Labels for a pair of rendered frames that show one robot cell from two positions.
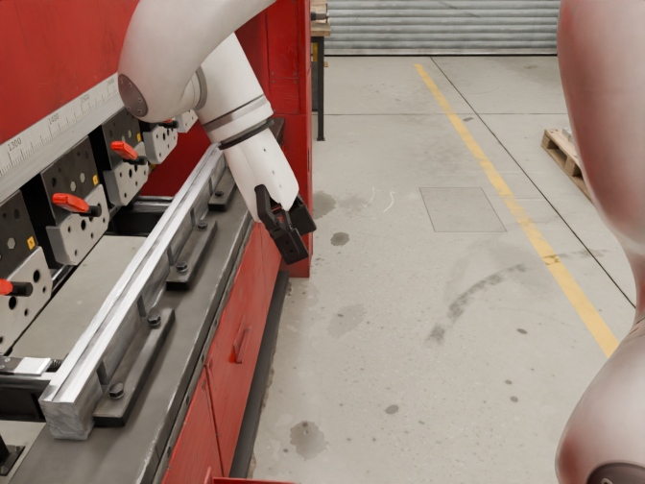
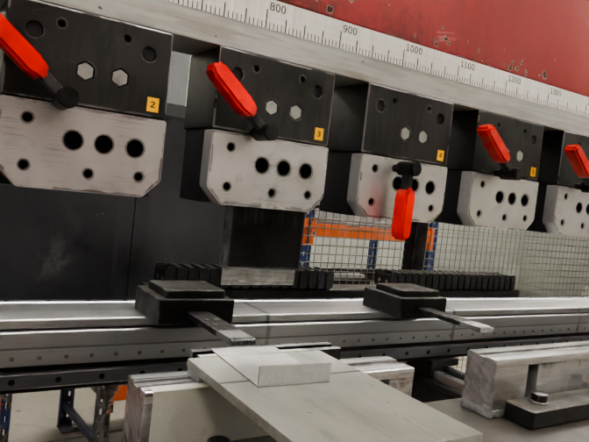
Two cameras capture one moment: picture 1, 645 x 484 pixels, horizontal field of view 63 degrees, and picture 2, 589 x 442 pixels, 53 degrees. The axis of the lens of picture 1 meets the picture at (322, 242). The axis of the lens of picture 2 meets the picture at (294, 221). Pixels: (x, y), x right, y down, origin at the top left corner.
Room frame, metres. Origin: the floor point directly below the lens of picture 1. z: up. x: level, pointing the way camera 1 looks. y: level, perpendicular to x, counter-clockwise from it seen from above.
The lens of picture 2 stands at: (-0.22, -0.13, 1.20)
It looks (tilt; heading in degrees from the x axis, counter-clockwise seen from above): 3 degrees down; 54
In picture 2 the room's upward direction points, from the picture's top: 6 degrees clockwise
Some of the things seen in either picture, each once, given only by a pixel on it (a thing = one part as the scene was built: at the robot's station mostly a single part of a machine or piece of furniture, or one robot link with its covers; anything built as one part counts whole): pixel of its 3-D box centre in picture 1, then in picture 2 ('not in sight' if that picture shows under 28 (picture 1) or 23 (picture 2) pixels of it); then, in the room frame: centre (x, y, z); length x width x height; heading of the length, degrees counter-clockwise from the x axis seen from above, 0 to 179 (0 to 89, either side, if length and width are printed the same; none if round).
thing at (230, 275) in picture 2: not in sight; (262, 245); (0.18, 0.46, 1.13); 0.10 x 0.02 x 0.10; 176
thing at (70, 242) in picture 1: (56, 201); (563, 185); (0.75, 0.42, 1.26); 0.15 x 0.09 x 0.17; 176
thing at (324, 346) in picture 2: not in sight; (268, 360); (0.20, 0.46, 0.98); 0.20 x 0.03 x 0.03; 176
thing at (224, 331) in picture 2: not in sight; (203, 311); (0.19, 0.62, 1.01); 0.26 x 0.12 x 0.05; 86
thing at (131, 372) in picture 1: (138, 360); (574, 404); (0.78, 0.36, 0.89); 0.30 x 0.05 x 0.03; 176
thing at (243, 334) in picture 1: (242, 336); not in sight; (1.19, 0.23, 0.58); 0.15 x 0.02 x 0.07; 176
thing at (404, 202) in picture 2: not in sight; (401, 200); (0.33, 0.39, 1.20); 0.04 x 0.02 x 0.10; 86
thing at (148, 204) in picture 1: (95, 211); not in sight; (1.55, 0.75, 0.81); 0.64 x 0.08 x 0.14; 86
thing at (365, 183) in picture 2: not in sight; (386, 156); (0.35, 0.45, 1.26); 0.15 x 0.09 x 0.17; 176
